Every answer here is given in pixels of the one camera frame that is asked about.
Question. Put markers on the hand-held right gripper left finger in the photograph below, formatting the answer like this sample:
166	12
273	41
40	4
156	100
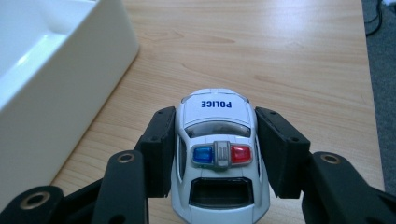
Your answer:
158	149

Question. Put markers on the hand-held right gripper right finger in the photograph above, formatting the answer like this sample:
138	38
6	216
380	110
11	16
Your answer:
281	149

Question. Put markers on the white toy police car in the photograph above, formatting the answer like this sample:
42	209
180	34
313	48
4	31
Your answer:
219	149

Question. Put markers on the white plastic storage bin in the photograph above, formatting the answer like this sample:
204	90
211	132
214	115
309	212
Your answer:
56	77

